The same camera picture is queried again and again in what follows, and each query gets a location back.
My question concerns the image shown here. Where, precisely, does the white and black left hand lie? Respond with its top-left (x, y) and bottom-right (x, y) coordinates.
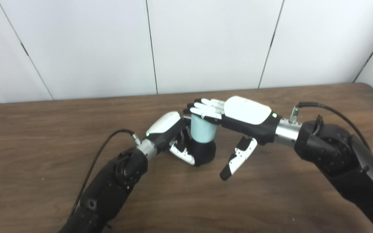
top-left (145, 111), bottom-right (196, 166)

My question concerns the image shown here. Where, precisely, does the white and black right hand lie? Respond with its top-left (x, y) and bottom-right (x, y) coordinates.
top-left (183, 96), bottom-right (282, 181)

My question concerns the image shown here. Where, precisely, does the light blue cylinder cup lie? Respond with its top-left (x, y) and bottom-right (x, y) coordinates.
top-left (190, 114), bottom-right (218, 143)

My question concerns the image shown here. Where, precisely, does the black funnel-shaped nozzle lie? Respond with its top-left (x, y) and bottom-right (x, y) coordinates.
top-left (186, 139), bottom-right (217, 167)

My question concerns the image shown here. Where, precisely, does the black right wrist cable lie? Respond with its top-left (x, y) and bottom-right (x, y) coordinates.
top-left (289, 102), bottom-right (370, 149)

